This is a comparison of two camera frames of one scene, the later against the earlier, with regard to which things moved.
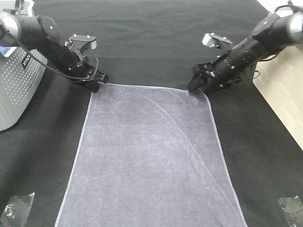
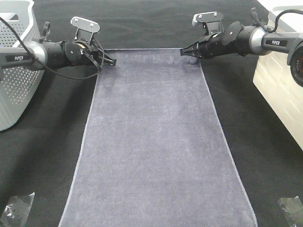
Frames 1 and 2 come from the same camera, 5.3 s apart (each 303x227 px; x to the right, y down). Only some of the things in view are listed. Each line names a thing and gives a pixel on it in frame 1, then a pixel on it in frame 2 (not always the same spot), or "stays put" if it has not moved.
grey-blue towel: (149, 156) stays put
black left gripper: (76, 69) to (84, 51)
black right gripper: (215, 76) to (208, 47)
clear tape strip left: (16, 210) stays put
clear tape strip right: (293, 207) stays put
